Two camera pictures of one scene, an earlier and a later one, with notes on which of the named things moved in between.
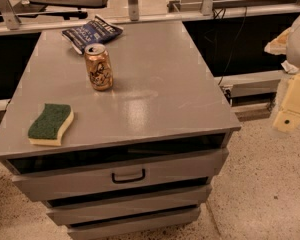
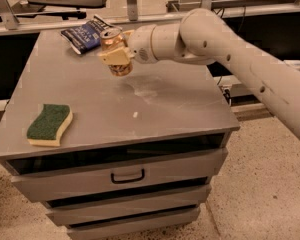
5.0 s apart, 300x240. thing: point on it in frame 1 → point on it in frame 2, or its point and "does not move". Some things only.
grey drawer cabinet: x=142 y=154 does not move
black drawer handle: x=130 y=179 does not move
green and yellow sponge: x=48 y=127 does not move
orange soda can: x=99 y=67 → x=112 y=39
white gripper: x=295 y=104 → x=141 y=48
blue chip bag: x=96 y=31 does not move
